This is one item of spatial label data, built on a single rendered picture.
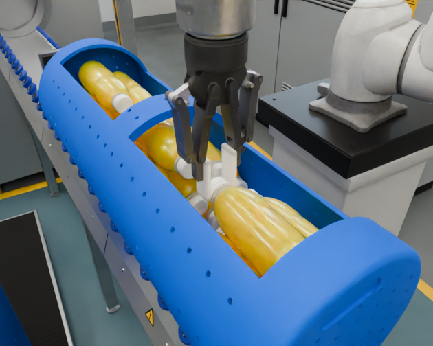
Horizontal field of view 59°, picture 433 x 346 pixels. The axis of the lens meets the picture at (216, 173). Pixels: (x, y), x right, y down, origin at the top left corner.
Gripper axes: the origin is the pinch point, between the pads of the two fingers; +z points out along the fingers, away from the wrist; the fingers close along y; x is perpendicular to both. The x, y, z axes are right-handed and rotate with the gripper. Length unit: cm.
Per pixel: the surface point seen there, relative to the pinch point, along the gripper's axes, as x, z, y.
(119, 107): -35.8, 3.8, 1.1
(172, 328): 2.2, 27.3, 10.6
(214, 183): 0.7, 1.2, 0.7
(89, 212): -40, 32, 12
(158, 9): -486, 98, -221
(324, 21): -119, 26, -152
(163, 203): 1.2, 0.6, 9.3
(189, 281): 11.9, 3.9, 11.6
